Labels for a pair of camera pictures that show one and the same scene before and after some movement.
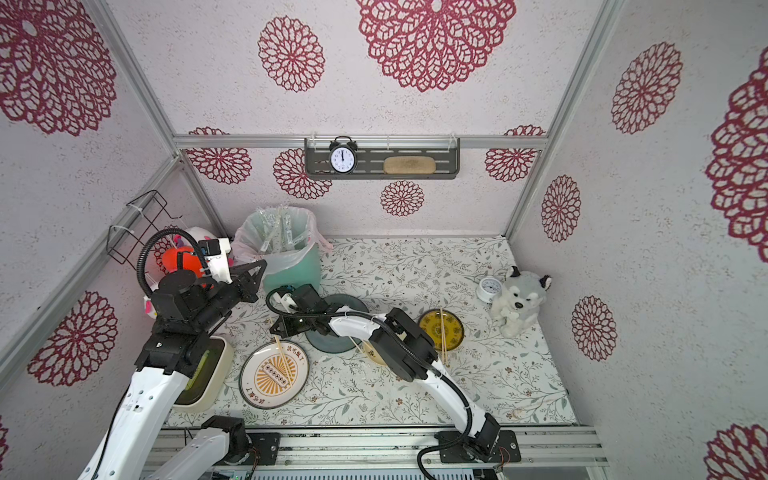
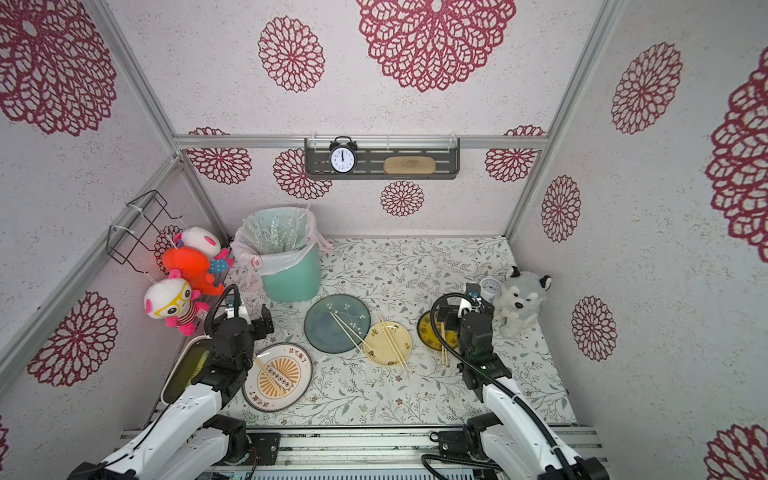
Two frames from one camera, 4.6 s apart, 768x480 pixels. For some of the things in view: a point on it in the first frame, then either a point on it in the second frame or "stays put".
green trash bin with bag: [287, 239] stays put
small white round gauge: [489, 288] stays put
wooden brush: [409, 165] stays put
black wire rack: [138, 223] stays put
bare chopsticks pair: [284, 361] → [269, 376]
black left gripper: [248, 286] → [257, 324]
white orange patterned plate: [263, 383] stays put
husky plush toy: [519, 301] stays put
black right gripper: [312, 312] → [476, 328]
